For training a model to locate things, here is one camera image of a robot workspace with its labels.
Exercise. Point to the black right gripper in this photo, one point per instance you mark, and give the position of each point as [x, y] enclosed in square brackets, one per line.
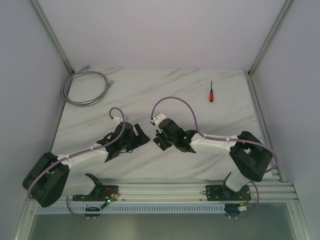
[159, 133]

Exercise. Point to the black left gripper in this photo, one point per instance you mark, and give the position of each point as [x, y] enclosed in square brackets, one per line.
[136, 135]

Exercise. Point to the black fuse box base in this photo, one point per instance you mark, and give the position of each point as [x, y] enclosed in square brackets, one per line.
[162, 144]

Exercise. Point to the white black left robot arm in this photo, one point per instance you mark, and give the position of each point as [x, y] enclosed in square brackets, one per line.
[54, 177]

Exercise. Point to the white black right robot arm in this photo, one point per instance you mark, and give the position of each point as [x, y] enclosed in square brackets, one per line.
[246, 151]

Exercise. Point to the red black screwdriver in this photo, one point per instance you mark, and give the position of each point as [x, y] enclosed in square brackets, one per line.
[211, 93]

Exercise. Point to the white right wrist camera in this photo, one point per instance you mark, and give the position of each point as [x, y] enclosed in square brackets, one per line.
[156, 120]

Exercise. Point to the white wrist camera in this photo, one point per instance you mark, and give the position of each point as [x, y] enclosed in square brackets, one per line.
[156, 120]
[119, 120]

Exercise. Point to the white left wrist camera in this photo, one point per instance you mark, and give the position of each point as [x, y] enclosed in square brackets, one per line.
[119, 120]

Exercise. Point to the aluminium front mounting rail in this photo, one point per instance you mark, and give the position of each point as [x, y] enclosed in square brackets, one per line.
[183, 191]

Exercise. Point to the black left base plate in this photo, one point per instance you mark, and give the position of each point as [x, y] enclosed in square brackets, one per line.
[99, 194]

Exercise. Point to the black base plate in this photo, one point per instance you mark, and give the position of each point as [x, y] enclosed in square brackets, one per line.
[220, 193]
[99, 194]

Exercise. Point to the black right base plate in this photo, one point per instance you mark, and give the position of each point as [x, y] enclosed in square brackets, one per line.
[220, 193]

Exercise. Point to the aluminium frame rail right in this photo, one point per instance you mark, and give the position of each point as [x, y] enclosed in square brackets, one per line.
[258, 110]

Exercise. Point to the white slotted cable duct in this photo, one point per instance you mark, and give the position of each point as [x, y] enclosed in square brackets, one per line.
[176, 208]

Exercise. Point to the aluminium frame post right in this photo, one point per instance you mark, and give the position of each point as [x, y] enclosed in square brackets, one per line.
[271, 35]

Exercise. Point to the aluminium frame post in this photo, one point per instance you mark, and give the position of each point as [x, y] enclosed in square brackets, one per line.
[271, 35]
[51, 34]

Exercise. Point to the aluminium frame post left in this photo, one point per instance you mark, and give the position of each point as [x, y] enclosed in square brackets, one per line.
[51, 34]

